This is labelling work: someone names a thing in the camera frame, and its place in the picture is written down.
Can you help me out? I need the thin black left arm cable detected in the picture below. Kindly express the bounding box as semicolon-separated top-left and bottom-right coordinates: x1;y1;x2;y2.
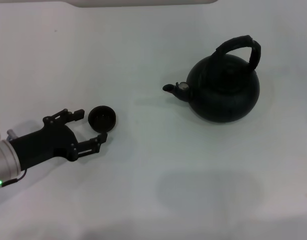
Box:
2;169;28;187

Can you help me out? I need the small dark teacup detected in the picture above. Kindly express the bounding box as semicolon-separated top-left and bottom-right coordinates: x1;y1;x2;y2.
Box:
87;105;117;132

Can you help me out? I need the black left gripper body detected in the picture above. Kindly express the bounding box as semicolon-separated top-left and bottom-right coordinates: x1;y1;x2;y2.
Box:
8;121;79;172

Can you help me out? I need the black round teapot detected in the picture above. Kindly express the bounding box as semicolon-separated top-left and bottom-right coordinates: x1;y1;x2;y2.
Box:
162;34;261;124

